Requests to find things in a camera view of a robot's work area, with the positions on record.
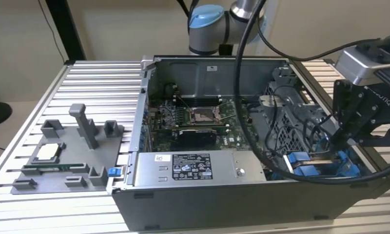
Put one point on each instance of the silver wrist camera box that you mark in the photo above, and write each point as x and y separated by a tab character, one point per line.
354	63

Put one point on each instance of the black graphics card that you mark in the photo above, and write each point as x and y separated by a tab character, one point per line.
195	139

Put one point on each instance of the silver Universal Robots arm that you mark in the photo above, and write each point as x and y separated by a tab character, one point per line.
203	34

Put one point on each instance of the hard disk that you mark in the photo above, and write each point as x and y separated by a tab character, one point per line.
304	171
297	157

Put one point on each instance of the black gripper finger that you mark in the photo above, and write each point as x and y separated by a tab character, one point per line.
386	139
340	97

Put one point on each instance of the dark grey PC case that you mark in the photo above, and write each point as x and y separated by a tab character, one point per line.
215	207

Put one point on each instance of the black RAM slot bank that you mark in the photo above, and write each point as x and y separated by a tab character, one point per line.
199	98

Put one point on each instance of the black post behind case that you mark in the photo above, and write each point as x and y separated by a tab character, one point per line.
225	50

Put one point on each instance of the green motherboard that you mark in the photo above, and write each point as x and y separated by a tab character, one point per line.
228	131

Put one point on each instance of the blue case latch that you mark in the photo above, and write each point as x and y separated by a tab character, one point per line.
113	171

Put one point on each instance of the grey metal disk bay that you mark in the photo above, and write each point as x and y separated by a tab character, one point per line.
289	102

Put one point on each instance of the grey parts rack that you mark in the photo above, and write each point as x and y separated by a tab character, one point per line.
75	156

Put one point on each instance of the CPU socket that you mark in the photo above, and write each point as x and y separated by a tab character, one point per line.
203	115

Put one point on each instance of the silver power supply unit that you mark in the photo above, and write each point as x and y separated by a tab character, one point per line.
149	173

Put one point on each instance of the green RAM stick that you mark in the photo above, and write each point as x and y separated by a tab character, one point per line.
61	167

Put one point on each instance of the silver CPU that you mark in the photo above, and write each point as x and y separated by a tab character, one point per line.
47	152

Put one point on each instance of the black frame pole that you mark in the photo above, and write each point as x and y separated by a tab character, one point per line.
64	29

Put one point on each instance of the thin metal locking lever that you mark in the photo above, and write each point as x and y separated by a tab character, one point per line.
184	101

